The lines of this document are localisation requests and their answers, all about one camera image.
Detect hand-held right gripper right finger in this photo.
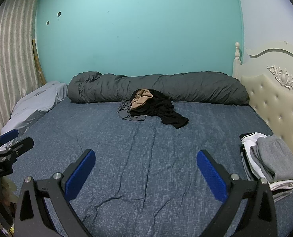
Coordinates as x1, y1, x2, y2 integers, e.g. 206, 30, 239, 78
197, 149, 279, 237

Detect cream tufted headboard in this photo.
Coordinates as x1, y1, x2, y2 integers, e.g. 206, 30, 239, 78
233, 41, 293, 178

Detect white folded garment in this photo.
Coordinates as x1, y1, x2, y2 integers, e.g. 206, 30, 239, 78
240, 133, 293, 191

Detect wooden strip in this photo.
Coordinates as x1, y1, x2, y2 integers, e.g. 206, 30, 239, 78
31, 38, 47, 85

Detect blue patterned bed sheet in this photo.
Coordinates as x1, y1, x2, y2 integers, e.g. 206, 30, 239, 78
8, 98, 293, 237

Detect striped beige curtain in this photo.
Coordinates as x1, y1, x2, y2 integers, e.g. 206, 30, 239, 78
0, 0, 47, 139

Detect black fleece pants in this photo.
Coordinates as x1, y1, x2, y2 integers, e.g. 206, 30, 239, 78
130, 88, 189, 129

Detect light grey folded garment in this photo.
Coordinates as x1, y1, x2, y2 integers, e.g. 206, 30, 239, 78
244, 165, 293, 201

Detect rolled dark grey duvet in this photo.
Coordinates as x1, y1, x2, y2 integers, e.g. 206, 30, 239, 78
67, 71, 250, 105

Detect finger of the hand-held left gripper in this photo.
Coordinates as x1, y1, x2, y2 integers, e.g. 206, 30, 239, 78
0, 128, 20, 151
0, 136, 34, 163

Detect grey crumpled shirt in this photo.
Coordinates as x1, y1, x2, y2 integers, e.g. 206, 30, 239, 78
117, 99, 146, 122

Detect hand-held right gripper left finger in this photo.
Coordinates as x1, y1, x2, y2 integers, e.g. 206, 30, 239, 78
13, 149, 96, 237

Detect grey folded sweatpants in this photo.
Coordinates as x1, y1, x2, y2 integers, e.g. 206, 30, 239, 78
250, 134, 293, 182

